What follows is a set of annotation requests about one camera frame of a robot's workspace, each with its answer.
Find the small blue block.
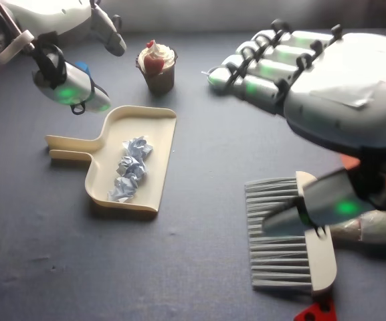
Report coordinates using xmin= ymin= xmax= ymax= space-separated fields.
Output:
xmin=74 ymin=61 xmax=92 ymax=76

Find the white paper ball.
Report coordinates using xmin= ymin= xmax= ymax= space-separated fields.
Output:
xmin=107 ymin=175 xmax=140 ymax=204
xmin=116 ymin=154 xmax=150 ymax=179
xmin=121 ymin=135 xmax=155 ymax=158

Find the toy cupcake with white cream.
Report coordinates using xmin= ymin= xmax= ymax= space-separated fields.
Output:
xmin=134 ymin=39 xmax=179 ymax=94

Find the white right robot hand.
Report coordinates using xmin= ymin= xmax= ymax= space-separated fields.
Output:
xmin=207 ymin=19 xmax=386 ymax=235

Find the cream plastic dustpan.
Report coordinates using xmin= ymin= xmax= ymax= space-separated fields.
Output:
xmin=44 ymin=105 xmax=178 ymax=220

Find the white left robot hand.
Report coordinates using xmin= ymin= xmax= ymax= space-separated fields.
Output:
xmin=3 ymin=0 xmax=128 ymax=116

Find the cream hand broom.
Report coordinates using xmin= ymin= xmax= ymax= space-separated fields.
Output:
xmin=244 ymin=170 xmax=386 ymax=297

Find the grey tablecloth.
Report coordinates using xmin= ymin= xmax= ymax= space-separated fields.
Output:
xmin=0 ymin=29 xmax=386 ymax=321

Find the red triangle with three holes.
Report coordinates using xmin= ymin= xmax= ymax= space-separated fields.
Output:
xmin=294 ymin=296 xmax=338 ymax=321

